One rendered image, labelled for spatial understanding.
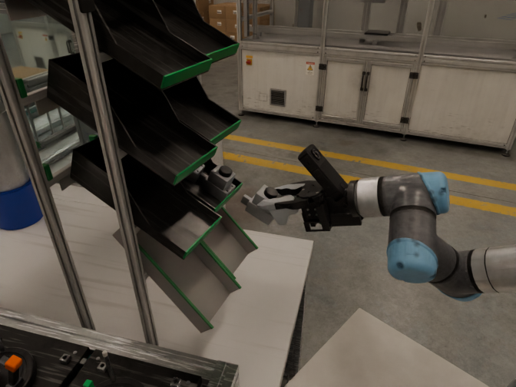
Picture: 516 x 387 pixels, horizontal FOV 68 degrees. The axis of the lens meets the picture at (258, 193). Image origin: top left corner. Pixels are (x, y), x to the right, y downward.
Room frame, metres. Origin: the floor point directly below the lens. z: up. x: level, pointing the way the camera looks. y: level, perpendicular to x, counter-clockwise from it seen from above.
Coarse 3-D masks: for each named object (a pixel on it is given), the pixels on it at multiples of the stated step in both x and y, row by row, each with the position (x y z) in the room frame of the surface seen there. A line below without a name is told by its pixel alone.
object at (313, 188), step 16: (304, 192) 0.66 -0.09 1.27; (320, 192) 0.65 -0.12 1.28; (352, 192) 0.61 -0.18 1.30; (304, 208) 0.65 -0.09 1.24; (320, 208) 0.63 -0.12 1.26; (336, 208) 0.63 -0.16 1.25; (352, 208) 0.60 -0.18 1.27; (304, 224) 0.64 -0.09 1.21; (336, 224) 0.63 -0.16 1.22; (352, 224) 0.61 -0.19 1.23
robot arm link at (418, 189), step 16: (384, 176) 0.63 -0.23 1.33; (400, 176) 0.60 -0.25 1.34; (416, 176) 0.59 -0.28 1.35; (432, 176) 0.57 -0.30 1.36; (384, 192) 0.58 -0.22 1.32; (400, 192) 0.57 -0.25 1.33; (416, 192) 0.56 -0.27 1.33; (432, 192) 0.55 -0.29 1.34; (448, 192) 0.58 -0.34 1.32; (384, 208) 0.57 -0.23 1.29; (432, 208) 0.54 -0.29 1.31; (448, 208) 0.55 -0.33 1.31
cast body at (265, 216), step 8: (264, 184) 0.74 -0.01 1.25; (256, 192) 0.71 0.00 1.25; (264, 192) 0.71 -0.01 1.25; (272, 192) 0.70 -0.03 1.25; (248, 200) 0.73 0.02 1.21; (256, 200) 0.70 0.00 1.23; (248, 208) 0.71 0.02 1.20; (256, 208) 0.70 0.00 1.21; (256, 216) 0.70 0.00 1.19; (264, 216) 0.69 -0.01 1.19; (272, 216) 0.68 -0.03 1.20
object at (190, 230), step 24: (96, 144) 0.70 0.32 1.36; (72, 168) 0.66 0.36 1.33; (96, 168) 0.63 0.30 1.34; (144, 168) 0.74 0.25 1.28; (96, 192) 0.64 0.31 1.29; (144, 192) 0.69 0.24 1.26; (168, 192) 0.71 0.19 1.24; (144, 216) 0.63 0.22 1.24; (168, 216) 0.64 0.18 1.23; (192, 216) 0.67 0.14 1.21; (216, 216) 0.67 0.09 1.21; (168, 240) 0.57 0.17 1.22; (192, 240) 0.60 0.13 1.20
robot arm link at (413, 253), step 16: (400, 208) 0.54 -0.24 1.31; (416, 208) 0.53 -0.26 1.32; (400, 224) 0.51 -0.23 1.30; (416, 224) 0.50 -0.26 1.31; (432, 224) 0.51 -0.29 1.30; (400, 240) 0.49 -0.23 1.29; (416, 240) 0.48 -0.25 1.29; (432, 240) 0.49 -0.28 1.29; (400, 256) 0.47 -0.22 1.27; (416, 256) 0.46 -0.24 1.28; (432, 256) 0.46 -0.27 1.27; (448, 256) 0.49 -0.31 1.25; (400, 272) 0.46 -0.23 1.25; (416, 272) 0.45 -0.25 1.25; (432, 272) 0.44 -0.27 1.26; (448, 272) 0.48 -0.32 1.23
